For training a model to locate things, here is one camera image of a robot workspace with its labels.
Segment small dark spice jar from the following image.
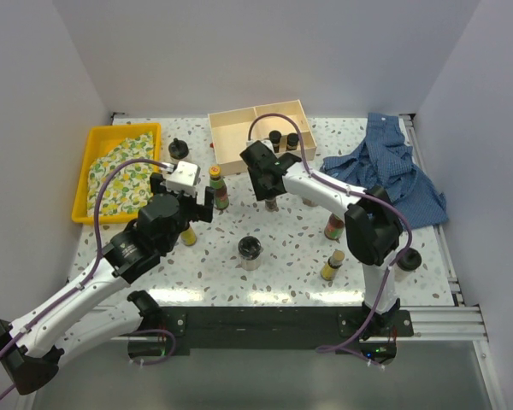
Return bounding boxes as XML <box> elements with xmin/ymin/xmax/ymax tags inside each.
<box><xmin>264</xmin><ymin>197</ymin><xmax>279</xmax><ymax>212</ymax></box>

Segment sauce bottle green label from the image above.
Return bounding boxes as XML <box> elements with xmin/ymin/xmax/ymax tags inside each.
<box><xmin>209</xmin><ymin>165</ymin><xmax>229</xmax><ymax>210</ymax></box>
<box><xmin>324</xmin><ymin>214</ymin><xmax>345</xmax><ymax>240</ymax></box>

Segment spice jar black lid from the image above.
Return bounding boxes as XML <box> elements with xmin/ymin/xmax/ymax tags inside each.
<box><xmin>286</xmin><ymin>132</ymin><xmax>299</xmax><ymax>151</ymax></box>
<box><xmin>268</xmin><ymin>130</ymin><xmax>282</xmax><ymax>153</ymax></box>

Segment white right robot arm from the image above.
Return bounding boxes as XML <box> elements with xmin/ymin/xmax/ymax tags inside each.
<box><xmin>239</xmin><ymin>141</ymin><xmax>407</xmax><ymax>336</ymax></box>

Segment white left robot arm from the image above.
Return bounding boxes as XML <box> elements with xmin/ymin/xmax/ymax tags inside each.
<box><xmin>0</xmin><ymin>173</ymin><xmax>214</xmax><ymax>395</ymax></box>

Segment small yellow oil bottle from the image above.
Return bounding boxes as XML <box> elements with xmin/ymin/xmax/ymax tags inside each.
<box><xmin>180</xmin><ymin>226</ymin><xmax>197</xmax><ymax>246</ymax></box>
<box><xmin>320</xmin><ymin>249</ymin><xmax>345</xmax><ymax>281</ymax></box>

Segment lemon print cloth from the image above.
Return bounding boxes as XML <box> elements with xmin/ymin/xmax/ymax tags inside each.
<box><xmin>86</xmin><ymin>132</ymin><xmax>155</xmax><ymax>216</ymax></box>

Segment glass shaker jar white powder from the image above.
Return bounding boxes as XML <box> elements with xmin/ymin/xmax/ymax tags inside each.
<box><xmin>168</xmin><ymin>138</ymin><xmax>192</xmax><ymax>164</ymax></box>

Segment glass shaker jar brown residue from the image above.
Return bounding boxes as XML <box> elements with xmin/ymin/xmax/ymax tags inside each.
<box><xmin>303</xmin><ymin>198</ymin><xmax>319</xmax><ymax>208</ymax></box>

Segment open glass jar black rim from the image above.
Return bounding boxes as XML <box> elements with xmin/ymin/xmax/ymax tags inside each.
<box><xmin>238</xmin><ymin>236</ymin><xmax>262</xmax><ymax>272</ymax></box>

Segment yellow plastic tray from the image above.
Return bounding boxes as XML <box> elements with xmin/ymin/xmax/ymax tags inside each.
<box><xmin>71</xmin><ymin>122</ymin><xmax>162</xmax><ymax>226</ymax></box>

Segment blue checked shirt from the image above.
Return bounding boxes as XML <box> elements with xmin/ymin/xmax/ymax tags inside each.
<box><xmin>321</xmin><ymin>113</ymin><xmax>449</xmax><ymax>229</ymax></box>

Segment shaker jar front right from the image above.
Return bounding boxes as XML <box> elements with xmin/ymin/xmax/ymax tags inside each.
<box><xmin>394</xmin><ymin>248</ymin><xmax>422</xmax><ymax>283</ymax></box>

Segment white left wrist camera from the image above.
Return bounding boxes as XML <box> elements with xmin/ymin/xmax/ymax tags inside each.
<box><xmin>165</xmin><ymin>161</ymin><xmax>200</xmax><ymax>197</ymax></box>

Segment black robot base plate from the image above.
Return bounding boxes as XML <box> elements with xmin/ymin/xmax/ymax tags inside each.
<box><xmin>109</xmin><ymin>305</ymin><xmax>414</xmax><ymax>371</ymax></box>

